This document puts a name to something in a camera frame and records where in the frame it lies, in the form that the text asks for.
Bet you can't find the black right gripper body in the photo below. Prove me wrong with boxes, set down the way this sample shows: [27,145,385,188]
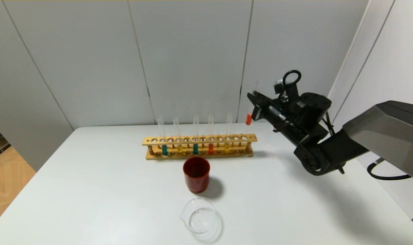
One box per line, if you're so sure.
[251,96,287,126]

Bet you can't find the test tube with red liquid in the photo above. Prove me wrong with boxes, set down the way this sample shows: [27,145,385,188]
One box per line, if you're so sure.
[244,81,259,126]
[208,114,215,154]

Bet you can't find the test tube with yellow liquid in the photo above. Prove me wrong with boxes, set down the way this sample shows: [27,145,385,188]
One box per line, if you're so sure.
[224,113,233,153]
[173,117,183,152]

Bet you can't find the wooden test tube rack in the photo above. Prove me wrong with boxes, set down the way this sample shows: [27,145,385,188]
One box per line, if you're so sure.
[142,134,257,160]

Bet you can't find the test tube with teal liquid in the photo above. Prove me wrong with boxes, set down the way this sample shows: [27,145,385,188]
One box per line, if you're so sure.
[158,116,169,156]
[193,115,199,155]

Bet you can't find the dark red plastic cup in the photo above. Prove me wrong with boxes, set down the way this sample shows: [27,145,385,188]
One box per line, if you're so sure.
[183,156,210,194]

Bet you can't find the clear plastic spouted bowl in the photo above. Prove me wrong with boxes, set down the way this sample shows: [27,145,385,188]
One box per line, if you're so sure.
[180,197,216,233]

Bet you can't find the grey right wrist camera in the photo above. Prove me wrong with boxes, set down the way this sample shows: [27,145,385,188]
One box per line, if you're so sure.
[274,79,288,102]

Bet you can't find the black camera cable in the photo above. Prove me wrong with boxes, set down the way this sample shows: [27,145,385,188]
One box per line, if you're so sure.
[282,70,301,99]

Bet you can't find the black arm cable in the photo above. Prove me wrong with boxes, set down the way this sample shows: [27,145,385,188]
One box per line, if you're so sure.
[367,158,412,181]

